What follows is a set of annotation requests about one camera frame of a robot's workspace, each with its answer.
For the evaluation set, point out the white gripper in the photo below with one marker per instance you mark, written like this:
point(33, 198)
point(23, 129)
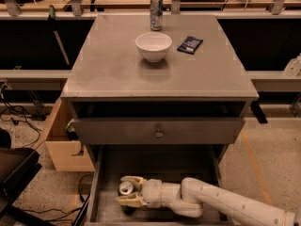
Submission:
point(152, 189)

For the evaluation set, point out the green soda can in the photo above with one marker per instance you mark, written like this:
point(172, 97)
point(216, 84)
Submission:
point(127, 192)

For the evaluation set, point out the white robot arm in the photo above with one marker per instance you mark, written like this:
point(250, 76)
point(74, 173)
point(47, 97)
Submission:
point(187, 199)

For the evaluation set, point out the open middle drawer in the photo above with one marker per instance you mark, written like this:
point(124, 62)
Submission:
point(166, 163)

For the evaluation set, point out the top drawer with knob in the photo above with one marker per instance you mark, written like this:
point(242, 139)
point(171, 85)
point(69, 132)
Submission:
point(130, 132)

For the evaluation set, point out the grey drawer cabinet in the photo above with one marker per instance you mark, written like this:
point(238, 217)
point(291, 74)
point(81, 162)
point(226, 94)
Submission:
point(110, 80)

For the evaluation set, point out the silver blue tall can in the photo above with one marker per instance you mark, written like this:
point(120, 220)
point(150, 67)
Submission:
point(156, 14)

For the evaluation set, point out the light wooden box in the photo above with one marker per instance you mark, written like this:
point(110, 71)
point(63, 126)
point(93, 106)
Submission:
point(66, 154)

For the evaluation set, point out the white ceramic bowl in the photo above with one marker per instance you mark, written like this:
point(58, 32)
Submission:
point(153, 46)

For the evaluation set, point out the dark blue snack packet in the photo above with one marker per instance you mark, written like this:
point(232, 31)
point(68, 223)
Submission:
point(190, 45)

